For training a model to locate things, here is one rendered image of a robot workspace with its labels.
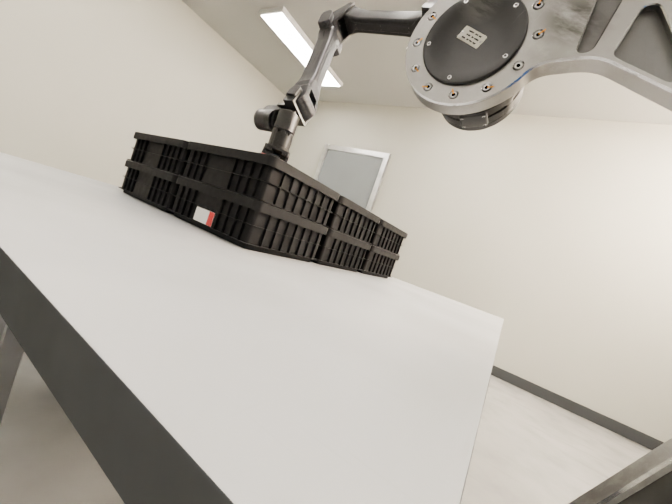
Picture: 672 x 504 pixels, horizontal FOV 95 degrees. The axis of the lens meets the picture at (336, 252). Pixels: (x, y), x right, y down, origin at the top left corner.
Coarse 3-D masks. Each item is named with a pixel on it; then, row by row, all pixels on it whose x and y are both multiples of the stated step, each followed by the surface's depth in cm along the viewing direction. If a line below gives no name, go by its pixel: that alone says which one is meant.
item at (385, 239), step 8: (376, 224) 123; (376, 232) 123; (384, 232) 128; (392, 232) 133; (376, 240) 124; (384, 240) 128; (392, 240) 134; (400, 240) 142; (384, 248) 132; (392, 248) 137
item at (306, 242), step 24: (192, 192) 89; (216, 192) 81; (192, 216) 86; (216, 216) 80; (240, 216) 76; (264, 216) 75; (288, 216) 80; (240, 240) 74; (264, 240) 78; (288, 240) 84; (312, 240) 92
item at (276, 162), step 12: (192, 144) 91; (204, 144) 88; (228, 156) 81; (240, 156) 78; (252, 156) 75; (264, 156) 73; (288, 168) 75; (300, 180) 80; (312, 180) 83; (324, 192) 89; (336, 192) 93
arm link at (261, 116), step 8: (296, 88) 80; (288, 96) 81; (296, 96) 80; (280, 104) 83; (288, 104) 81; (296, 104) 80; (256, 112) 84; (264, 112) 83; (272, 112) 82; (296, 112) 82; (256, 120) 84; (264, 120) 82; (264, 128) 84; (272, 128) 84
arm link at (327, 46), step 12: (324, 12) 99; (324, 24) 96; (324, 36) 96; (336, 36) 99; (324, 48) 92; (336, 48) 100; (312, 60) 91; (324, 60) 91; (312, 72) 87; (324, 72) 91; (300, 84) 84; (312, 84) 84; (300, 96) 80; (312, 96) 85; (300, 108) 82; (312, 108) 84
